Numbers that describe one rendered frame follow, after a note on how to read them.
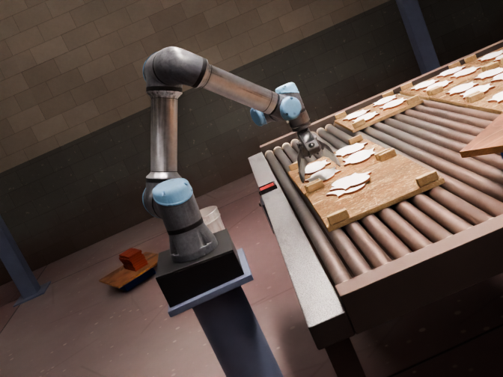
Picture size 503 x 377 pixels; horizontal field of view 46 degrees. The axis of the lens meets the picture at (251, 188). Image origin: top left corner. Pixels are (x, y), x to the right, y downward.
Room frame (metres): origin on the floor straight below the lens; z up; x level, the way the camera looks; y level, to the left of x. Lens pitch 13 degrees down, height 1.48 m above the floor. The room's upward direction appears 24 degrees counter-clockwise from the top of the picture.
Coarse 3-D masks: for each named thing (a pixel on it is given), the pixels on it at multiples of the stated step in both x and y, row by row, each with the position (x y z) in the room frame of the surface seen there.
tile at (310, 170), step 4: (324, 160) 2.26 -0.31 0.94; (312, 164) 2.29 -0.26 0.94; (316, 164) 2.26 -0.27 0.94; (320, 164) 2.23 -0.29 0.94; (324, 164) 2.20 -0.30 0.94; (328, 164) 2.19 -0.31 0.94; (308, 168) 2.24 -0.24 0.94; (312, 168) 2.22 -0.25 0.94; (316, 168) 2.19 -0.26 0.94; (320, 168) 2.16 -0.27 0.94; (308, 172) 2.18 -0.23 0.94; (312, 172) 2.16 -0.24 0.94; (316, 172) 2.16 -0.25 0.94
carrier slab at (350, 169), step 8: (352, 144) 2.35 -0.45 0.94; (368, 144) 2.24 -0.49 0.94; (376, 144) 2.19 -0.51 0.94; (320, 160) 2.32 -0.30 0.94; (328, 160) 2.27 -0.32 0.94; (368, 160) 2.02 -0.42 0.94; (376, 160) 1.98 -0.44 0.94; (328, 168) 2.15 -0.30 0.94; (344, 168) 2.05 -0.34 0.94; (352, 168) 2.01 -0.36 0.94; (360, 168) 1.97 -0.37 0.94; (296, 176) 2.24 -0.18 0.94; (336, 176) 2.00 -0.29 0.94; (344, 176) 1.96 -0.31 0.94; (296, 184) 2.13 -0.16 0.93; (304, 184) 2.08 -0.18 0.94; (304, 192) 1.98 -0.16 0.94
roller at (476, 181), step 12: (372, 132) 2.49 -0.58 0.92; (396, 144) 2.15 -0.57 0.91; (408, 144) 2.06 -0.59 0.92; (420, 156) 1.88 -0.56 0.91; (432, 156) 1.81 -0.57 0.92; (444, 168) 1.68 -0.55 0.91; (456, 168) 1.61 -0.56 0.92; (468, 180) 1.51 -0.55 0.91; (480, 180) 1.45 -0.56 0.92; (492, 180) 1.42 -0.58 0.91; (492, 192) 1.36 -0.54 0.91
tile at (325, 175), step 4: (332, 168) 2.09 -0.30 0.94; (336, 168) 2.10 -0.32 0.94; (320, 172) 2.11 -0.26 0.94; (324, 172) 2.09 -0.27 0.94; (328, 172) 2.07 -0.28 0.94; (332, 172) 2.04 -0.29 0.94; (336, 172) 2.03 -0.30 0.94; (340, 172) 2.03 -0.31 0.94; (312, 176) 2.11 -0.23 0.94; (316, 176) 2.09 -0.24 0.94; (320, 176) 2.06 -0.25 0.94; (324, 176) 2.04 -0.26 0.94; (328, 176) 2.02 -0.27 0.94; (332, 176) 2.00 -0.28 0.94; (308, 180) 2.07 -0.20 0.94; (312, 180) 2.05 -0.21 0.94; (324, 180) 1.99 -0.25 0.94; (328, 180) 1.99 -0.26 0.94
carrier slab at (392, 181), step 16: (400, 160) 1.86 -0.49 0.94; (384, 176) 1.77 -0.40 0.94; (400, 176) 1.70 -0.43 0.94; (416, 176) 1.64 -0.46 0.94; (320, 192) 1.89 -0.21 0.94; (368, 192) 1.68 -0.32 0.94; (384, 192) 1.62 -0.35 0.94; (400, 192) 1.57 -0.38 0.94; (416, 192) 1.54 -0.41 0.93; (320, 208) 1.73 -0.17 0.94; (336, 208) 1.67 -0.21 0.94; (352, 208) 1.61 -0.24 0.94; (368, 208) 1.55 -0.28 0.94; (384, 208) 1.54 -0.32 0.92; (336, 224) 1.55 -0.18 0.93
